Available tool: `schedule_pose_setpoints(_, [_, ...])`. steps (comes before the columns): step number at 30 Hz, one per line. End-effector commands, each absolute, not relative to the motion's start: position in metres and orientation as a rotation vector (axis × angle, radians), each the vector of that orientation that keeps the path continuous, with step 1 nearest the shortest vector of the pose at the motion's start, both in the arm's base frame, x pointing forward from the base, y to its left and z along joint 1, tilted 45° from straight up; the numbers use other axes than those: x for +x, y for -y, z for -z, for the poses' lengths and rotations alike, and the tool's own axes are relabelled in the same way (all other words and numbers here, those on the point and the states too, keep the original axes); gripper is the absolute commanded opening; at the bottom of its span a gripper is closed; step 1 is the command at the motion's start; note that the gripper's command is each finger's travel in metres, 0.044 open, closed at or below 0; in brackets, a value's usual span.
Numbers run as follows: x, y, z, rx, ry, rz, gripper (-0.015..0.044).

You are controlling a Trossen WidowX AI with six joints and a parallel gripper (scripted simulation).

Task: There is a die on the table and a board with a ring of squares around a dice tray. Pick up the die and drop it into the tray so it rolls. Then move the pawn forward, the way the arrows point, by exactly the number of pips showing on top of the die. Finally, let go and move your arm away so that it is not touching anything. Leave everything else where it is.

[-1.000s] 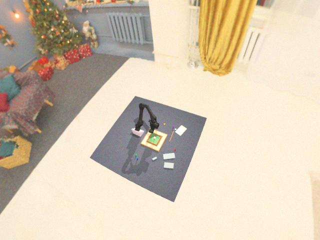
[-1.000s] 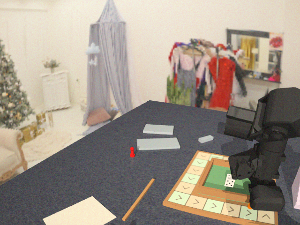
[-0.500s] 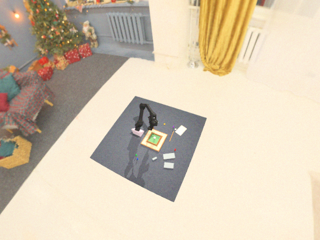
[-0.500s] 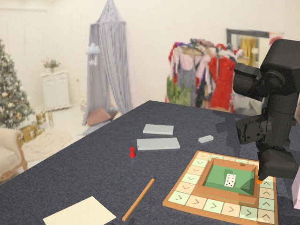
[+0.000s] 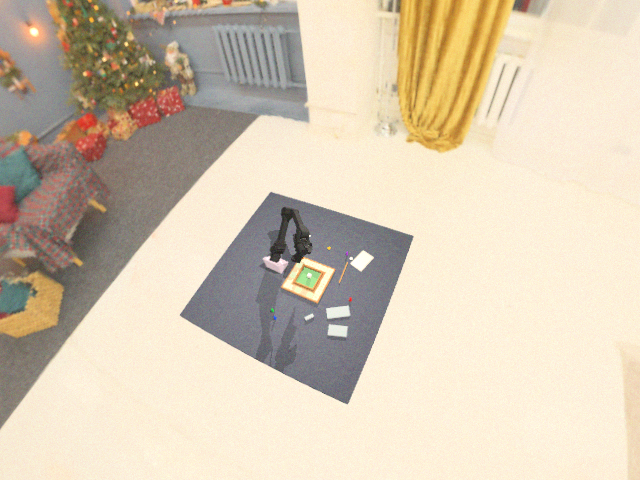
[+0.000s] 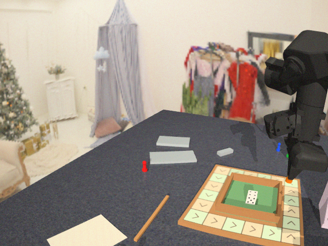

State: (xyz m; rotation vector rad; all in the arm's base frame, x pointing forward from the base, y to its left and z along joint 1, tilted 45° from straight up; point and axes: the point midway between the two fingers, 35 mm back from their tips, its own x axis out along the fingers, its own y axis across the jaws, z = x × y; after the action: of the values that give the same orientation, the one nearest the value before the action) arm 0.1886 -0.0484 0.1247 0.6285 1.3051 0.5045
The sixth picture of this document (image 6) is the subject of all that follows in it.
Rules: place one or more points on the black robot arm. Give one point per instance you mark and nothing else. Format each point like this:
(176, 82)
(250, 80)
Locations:
(304, 70)

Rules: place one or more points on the white die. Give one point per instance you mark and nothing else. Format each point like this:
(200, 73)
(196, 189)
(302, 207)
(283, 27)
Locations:
(251, 197)

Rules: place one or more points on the orange pawn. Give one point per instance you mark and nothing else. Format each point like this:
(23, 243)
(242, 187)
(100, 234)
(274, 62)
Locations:
(288, 181)

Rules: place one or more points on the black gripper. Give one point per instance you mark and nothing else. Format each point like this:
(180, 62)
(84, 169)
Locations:
(303, 154)

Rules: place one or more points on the red game pawn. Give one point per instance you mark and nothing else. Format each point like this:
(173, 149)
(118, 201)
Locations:
(144, 169)

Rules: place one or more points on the wooden game board with arrow squares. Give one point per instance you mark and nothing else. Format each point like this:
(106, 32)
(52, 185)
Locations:
(233, 201)

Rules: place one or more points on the orange wooden stick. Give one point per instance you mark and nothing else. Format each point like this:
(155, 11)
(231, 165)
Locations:
(151, 219)

